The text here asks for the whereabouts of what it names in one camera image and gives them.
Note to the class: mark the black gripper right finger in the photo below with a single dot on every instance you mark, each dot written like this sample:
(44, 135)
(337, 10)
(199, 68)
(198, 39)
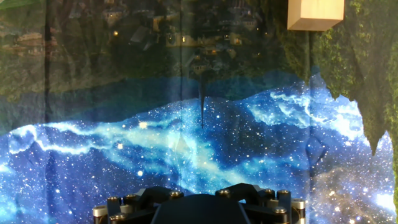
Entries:
(273, 208)

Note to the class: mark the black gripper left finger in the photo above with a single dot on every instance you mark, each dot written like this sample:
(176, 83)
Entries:
(130, 205)

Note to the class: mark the small wooden block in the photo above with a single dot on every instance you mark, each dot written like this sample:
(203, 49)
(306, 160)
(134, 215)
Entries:
(314, 14)

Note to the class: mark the landscape and galaxy printed cloth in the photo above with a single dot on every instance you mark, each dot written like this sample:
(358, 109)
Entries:
(186, 130)

